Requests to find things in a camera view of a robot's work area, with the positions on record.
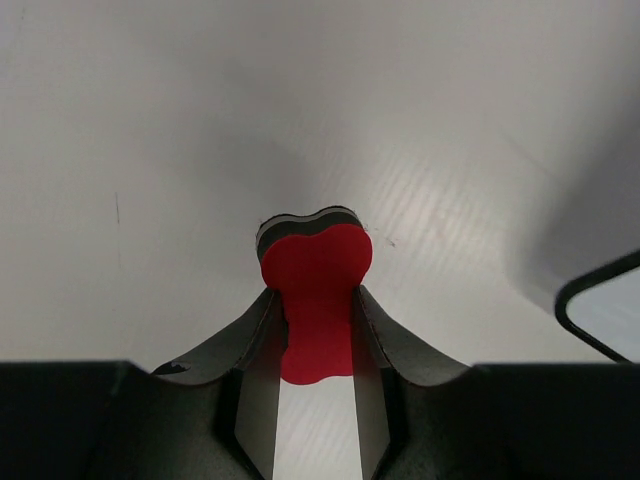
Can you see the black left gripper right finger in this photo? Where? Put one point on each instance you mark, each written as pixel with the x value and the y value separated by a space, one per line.
pixel 392 371

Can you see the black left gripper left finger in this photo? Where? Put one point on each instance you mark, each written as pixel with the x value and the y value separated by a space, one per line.
pixel 244 359

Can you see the red whiteboard eraser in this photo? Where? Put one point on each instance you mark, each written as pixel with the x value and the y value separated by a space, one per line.
pixel 315 262

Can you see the white whiteboard black frame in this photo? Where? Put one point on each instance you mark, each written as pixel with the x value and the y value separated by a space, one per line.
pixel 601 308

